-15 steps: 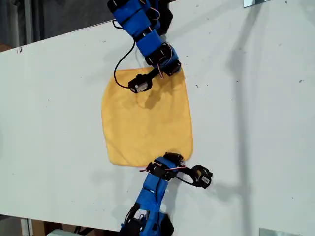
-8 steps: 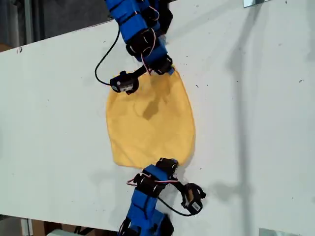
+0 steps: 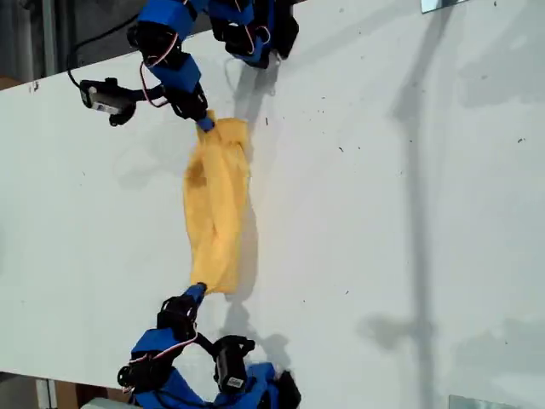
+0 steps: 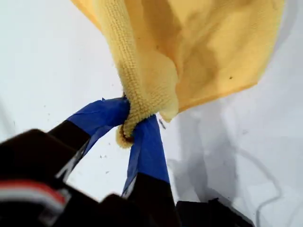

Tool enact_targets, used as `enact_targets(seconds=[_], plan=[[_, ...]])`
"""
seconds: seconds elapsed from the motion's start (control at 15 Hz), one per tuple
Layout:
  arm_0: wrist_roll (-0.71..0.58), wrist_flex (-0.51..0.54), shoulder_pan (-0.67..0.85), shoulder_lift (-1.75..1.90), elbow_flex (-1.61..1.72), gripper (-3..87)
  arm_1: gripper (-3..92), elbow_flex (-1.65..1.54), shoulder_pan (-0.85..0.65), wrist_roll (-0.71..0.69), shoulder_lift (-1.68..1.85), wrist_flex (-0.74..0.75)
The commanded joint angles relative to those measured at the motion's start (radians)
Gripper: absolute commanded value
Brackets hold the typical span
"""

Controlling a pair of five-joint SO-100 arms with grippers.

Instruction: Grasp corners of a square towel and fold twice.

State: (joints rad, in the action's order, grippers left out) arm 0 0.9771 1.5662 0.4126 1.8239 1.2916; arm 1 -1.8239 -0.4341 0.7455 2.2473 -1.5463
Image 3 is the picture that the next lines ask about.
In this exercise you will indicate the yellow square towel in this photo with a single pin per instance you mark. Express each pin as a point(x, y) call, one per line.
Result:
point(217, 204)

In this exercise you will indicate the brown cardboard box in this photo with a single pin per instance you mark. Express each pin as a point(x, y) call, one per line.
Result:
point(98, 389)

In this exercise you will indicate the white box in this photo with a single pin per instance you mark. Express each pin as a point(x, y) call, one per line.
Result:
point(106, 404)

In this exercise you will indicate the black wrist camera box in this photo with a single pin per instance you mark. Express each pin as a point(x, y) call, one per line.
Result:
point(230, 366)
point(102, 98)

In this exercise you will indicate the grey metal frame bar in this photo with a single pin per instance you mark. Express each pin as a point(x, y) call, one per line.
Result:
point(49, 38)

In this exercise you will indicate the white frame bar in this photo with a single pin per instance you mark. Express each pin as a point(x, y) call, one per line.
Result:
point(44, 394)

